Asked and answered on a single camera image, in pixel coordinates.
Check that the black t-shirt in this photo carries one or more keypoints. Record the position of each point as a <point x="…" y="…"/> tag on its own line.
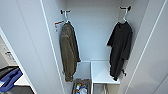
<point x="120" y="46"/>

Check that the white clothes hanger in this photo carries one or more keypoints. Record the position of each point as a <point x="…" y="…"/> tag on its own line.
<point x="124" y="17"/>
<point x="67" y="18"/>

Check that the white wardrobe door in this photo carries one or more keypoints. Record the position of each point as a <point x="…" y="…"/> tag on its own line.
<point x="23" y="33"/>
<point x="155" y="50"/>

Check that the olive green jacket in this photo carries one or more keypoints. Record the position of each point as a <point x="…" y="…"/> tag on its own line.
<point x="69" y="50"/>

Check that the white wardrobe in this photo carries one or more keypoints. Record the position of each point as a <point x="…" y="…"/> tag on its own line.
<point x="93" y="33"/>

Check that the white inner shelf box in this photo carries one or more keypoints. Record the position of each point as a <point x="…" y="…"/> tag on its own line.
<point x="101" y="71"/>

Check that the orange and white warning label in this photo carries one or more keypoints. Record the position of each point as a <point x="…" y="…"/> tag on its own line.
<point x="59" y="23"/>

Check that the brown basket with bottles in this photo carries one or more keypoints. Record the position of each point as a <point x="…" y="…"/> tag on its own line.
<point x="81" y="88"/>

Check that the white board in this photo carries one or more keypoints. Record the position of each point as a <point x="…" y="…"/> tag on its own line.
<point x="24" y="81"/>

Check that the small black wall peg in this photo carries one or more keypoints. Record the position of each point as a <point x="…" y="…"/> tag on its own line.
<point x="124" y="72"/>

